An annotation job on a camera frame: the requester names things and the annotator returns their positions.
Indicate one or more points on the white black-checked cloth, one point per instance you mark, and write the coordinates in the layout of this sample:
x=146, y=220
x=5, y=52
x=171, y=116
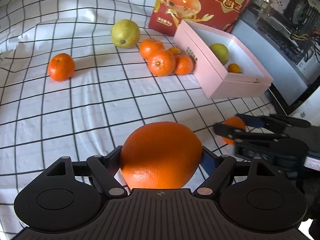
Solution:
x=75, y=110

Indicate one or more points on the yellow-green lemon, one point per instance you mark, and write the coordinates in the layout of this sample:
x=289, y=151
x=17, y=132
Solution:
x=220, y=52
x=125, y=32

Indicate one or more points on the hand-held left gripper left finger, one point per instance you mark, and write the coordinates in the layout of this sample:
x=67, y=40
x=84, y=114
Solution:
x=113, y=160

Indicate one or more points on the pink cardboard box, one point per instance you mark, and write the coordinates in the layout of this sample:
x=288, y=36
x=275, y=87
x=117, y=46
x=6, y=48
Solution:
x=215, y=82

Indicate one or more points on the red printed food bag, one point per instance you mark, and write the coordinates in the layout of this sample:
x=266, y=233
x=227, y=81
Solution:
x=212, y=5

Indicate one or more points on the large orange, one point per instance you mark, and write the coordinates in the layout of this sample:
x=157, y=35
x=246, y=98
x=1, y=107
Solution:
x=160, y=152

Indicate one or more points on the computer case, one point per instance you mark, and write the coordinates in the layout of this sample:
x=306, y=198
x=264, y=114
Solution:
x=287, y=17

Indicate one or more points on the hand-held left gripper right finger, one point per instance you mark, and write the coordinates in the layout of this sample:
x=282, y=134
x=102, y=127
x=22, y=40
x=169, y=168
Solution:
x=208, y=161

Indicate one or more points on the white cardboard box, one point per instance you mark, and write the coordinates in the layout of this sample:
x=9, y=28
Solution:
x=310, y=105

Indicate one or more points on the small yellow-orange kumquat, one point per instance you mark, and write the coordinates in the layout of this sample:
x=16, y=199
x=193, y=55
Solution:
x=233, y=68

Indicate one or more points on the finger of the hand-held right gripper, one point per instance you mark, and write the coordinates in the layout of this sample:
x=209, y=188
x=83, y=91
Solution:
x=252, y=121
x=235, y=133

